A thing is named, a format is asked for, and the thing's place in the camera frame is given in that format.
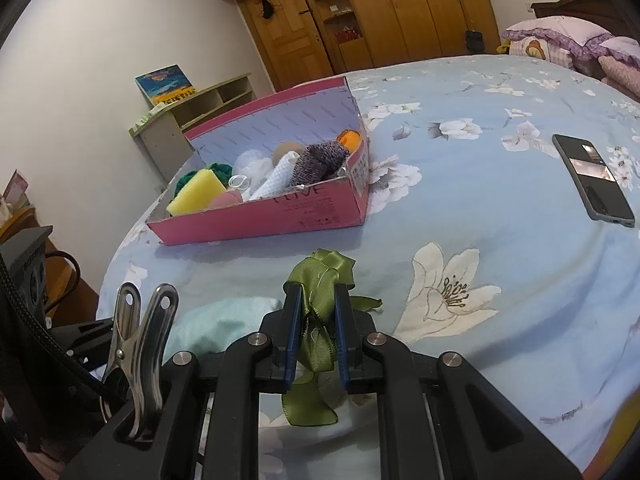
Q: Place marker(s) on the beige round puff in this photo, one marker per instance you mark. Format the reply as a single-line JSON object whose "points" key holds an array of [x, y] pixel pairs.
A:
{"points": [[287, 150]]}

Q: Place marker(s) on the green scrubber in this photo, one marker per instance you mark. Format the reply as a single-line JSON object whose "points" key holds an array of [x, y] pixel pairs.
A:
{"points": [[187, 177]]}

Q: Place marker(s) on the black hanging bag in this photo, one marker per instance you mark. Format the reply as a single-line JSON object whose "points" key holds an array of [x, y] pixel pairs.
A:
{"points": [[474, 40]]}

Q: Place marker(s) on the pink cardboard box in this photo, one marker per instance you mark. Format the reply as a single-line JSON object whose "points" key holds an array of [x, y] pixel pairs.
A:
{"points": [[280, 215]]}

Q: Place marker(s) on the yellow plush toy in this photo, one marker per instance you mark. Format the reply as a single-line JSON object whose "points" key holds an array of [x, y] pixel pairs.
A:
{"points": [[502, 48]]}

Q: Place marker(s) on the yellow sponge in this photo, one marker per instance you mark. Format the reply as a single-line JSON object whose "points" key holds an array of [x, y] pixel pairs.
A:
{"points": [[197, 192]]}

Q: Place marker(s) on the blue and yellow painting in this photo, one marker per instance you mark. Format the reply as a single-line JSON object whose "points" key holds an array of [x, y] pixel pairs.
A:
{"points": [[164, 85]]}

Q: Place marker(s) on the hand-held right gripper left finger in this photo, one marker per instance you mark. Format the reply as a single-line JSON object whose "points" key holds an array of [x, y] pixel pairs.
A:
{"points": [[292, 340]]}

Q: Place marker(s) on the orange cloth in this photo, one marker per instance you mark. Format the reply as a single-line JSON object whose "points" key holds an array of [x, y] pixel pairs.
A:
{"points": [[350, 140]]}

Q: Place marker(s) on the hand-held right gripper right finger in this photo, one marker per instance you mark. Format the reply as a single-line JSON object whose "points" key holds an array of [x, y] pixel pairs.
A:
{"points": [[342, 340]]}

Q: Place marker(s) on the pink ruffled pillow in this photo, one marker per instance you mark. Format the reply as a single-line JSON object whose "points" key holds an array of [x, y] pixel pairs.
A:
{"points": [[622, 67]]}

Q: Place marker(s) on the light teal cloth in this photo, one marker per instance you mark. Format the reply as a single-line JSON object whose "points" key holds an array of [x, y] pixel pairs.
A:
{"points": [[225, 325]]}

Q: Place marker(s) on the green and white packet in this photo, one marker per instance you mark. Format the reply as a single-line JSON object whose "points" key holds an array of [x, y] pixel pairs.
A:
{"points": [[150, 116]]}

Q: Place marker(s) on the silver metal spring clip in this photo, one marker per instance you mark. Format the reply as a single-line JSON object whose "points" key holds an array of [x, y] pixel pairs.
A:
{"points": [[137, 350]]}

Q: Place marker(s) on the green ribbon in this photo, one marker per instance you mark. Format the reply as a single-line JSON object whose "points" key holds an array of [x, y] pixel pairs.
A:
{"points": [[317, 310]]}

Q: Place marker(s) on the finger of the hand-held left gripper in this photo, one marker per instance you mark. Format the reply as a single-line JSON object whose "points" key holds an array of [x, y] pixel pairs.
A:
{"points": [[92, 340]]}

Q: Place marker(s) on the wooden side table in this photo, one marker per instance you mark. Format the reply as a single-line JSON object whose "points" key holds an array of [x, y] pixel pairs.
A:
{"points": [[65, 280]]}

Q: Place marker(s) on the floral blue bed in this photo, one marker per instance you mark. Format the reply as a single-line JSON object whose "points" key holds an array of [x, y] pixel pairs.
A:
{"points": [[450, 240]]}

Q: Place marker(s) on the purple ruffled cartoon pillow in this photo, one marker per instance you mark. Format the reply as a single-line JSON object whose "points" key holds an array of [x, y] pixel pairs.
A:
{"points": [[550, 42]]}

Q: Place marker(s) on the grey open shelf unit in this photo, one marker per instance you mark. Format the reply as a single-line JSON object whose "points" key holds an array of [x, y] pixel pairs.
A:
{"points": [[200, 110]]}

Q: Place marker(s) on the white waffle cloth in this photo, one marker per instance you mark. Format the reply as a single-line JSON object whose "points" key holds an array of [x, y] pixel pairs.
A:
{"points": [[277, 177]]}

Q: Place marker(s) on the black hat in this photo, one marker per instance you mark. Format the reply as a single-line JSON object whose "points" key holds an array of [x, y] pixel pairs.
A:
{"points": [[267, 8]]}

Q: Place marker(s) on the dark wooden headboard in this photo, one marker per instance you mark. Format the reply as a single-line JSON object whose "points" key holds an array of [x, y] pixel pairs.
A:
{"points": [[575, 10]]}

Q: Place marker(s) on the grey knitted cloth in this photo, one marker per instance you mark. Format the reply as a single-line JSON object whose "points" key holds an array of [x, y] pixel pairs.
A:
{"points": [[317, 162]]}

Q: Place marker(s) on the wooden door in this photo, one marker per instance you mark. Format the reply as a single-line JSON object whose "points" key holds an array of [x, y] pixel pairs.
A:
{"points": [[287, 40]]}

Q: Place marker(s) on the wooden wardrobe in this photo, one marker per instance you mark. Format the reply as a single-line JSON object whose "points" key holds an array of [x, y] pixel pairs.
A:
{"points": [[410, 10]]}

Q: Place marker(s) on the black smartphone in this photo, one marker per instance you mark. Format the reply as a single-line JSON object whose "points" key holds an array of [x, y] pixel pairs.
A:
{"points": [[592, 180]]}

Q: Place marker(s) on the red items on wardrobe shelf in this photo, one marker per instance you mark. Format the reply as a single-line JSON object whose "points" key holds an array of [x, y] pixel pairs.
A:
{"points": [[346, 36]]}

